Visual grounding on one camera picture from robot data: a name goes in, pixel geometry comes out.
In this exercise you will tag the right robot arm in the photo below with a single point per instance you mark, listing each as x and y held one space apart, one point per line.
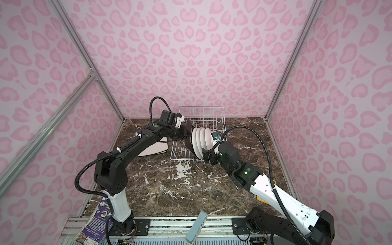
299 224

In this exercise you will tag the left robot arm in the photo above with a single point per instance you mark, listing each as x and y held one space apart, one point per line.
111 170

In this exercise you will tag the white wire dish rack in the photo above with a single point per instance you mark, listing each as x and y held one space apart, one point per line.
201 117

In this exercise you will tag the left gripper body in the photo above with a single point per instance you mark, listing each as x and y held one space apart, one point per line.
170 129

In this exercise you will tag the grey-blue phone-like device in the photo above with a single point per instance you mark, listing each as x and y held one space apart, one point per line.
196 228

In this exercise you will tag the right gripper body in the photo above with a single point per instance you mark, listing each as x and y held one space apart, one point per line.
219 159

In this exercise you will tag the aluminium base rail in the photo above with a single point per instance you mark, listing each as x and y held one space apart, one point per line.
173 230

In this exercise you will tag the purple booklet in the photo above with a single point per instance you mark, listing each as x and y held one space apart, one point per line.
94 231

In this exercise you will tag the black square plate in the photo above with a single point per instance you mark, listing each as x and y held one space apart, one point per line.
188 143

